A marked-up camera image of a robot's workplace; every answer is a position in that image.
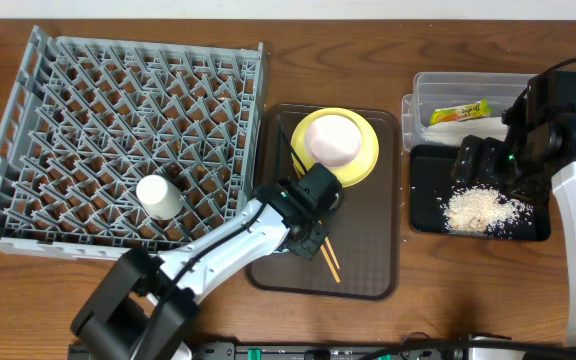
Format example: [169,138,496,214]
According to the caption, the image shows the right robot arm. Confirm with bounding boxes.
[453,113,576,346]

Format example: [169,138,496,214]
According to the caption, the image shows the wooden chopstick left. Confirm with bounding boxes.
[320,245,341,284]

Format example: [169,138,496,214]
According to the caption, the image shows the white paper cup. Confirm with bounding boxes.
[136,175,183,220]

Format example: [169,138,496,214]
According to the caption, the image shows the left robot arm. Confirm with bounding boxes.
[70,163,342,360]

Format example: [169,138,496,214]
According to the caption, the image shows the wooden chopstick right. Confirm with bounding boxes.
[324,237,340,270]

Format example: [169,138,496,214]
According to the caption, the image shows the dark brown serving tray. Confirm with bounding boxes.
[246,109,401,301]

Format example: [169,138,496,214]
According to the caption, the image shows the wooden chopstick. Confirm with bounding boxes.
[324,237,340,270]
[320,245,341,284]

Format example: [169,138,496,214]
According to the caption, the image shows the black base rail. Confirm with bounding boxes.
[174,339,576,360]

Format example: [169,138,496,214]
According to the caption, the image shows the yellow round plate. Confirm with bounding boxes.
[290,108,379,187]

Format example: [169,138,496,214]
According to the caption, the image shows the black waste tray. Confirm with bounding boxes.
[409,144,551,242]

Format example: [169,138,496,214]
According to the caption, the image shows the black cable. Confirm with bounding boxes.
[273,114,309,174]
[500,53,576,126]

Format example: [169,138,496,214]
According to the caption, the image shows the clear plastic waste bin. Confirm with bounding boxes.
[401,72,532,151]

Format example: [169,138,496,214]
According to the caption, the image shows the right black cable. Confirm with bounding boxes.
[500,53,576,126]

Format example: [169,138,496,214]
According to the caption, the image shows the rice food scraps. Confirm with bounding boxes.
[441,186,534,235]

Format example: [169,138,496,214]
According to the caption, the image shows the grey plastic dishwasher rack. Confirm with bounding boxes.
[0,28,268,260]

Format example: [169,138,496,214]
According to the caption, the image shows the green orange snack wrapper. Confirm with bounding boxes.
[429,99,492,126]

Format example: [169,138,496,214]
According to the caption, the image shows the left black cable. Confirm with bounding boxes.
[273,114,309,174]

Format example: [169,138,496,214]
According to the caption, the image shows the white pink small bowl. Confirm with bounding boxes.
[304,115,362,168]

